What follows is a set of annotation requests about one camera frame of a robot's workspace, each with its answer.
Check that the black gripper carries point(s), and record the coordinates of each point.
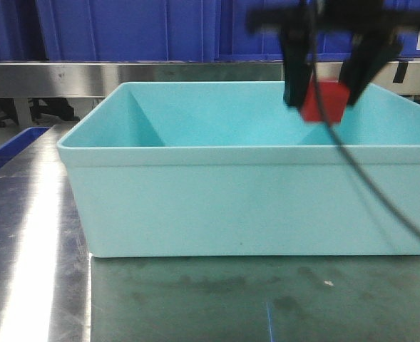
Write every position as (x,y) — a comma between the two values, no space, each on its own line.
(374,40)

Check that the large blue plastic crate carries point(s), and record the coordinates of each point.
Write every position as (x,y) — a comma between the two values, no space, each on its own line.
(125,31)

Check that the blue crate with label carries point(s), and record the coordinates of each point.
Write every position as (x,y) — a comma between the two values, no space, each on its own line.
(409,38)

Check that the red cube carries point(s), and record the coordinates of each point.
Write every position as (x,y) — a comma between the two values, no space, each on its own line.
(335,96)

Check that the stainless steel shelf rail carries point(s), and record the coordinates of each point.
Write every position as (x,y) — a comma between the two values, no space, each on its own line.
(97,80)

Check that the small blue tray edge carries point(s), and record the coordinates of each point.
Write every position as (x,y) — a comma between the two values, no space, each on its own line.
(19,142)

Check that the light teal plastic bin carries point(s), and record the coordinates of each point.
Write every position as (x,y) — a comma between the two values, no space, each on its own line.
(191,169)

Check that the black tape strip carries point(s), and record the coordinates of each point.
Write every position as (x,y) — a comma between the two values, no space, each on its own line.
(400,73)

